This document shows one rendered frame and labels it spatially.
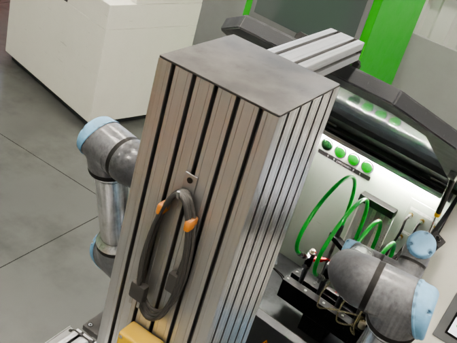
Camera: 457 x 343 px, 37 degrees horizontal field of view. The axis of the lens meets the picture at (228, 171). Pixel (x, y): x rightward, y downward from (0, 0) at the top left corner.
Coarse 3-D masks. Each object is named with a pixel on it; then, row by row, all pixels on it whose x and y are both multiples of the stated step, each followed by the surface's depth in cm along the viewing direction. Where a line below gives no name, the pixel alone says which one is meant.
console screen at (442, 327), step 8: (456, 296) 214; (456, 304) 215; (448, 312) 216; (456, 312) 215; (440, 320) 218; (448, 320) 216; (456, 320) 215; (440, 328) 218; (448, 328) 216; (456, 328) 215; (440, 336) 218; (448, 336) 217; (456, 336) 215
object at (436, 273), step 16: (448, 224) 215; (448, 240) 215; (432, 256) 218; (448, 256) 215; (432, 272) 218; (448, 272) 216; (448, 288) 216; (448, 304) 216; (432, 320) 219; (432, 336) 220
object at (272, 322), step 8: (256, 312) 231; (264, 312) 232; (256, 320) 230; (264, 320) 228; (272, 320) 229; (256, 328) 231; (264, 328) 229; (272, 328) 227; (280, 328) 227; (248, 336) 234; (256, 336) 232; (264, 336) 230; (272, 336) 228; (280, 336) 225; (288, 336) 225; (296, 336) 225
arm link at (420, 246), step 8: (416, 232) 179; (424, 232) 178; (408, 240) 179; (416, 240) 178; (424, 240) 178; (432, 240) 177; (408, 248) 179; (416, 248) 177; (424, 248) 177; (432, 248) 177; (408, 256) 179; (416, 256) 178; (424, 256) 177; (424, 264) 179
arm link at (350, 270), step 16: (352, 240) 184; (336, 256) 149; (352, 256) 145; (368, 256) 144; (336, 272) 145; (352, 272) 141; (368, 272) 140; (336, 288) 145; (352, 288) 141; (352, 304) 143
